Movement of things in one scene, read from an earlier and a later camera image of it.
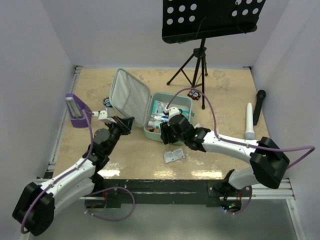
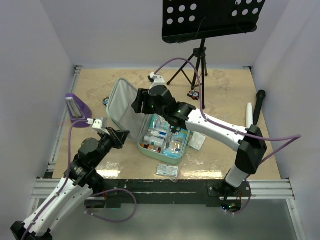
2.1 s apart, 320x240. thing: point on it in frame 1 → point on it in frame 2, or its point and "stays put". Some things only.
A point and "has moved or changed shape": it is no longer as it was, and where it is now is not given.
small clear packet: [172, 155] → [170, 171]
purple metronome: [75, 107] stays put
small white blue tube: [161, 117] has moved or changed shape
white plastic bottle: [155, 124] → [153, 139]
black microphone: [260, 95] stays put
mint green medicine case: [131, 97] has moved or changed shape
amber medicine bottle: [153, 130] → [145, 145]
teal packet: [155, 107] has moved or changed shape
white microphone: [249, 134] stays put
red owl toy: [194, 94] stays put
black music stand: [186, 20] stays put
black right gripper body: [169, 136] → [149, 107]
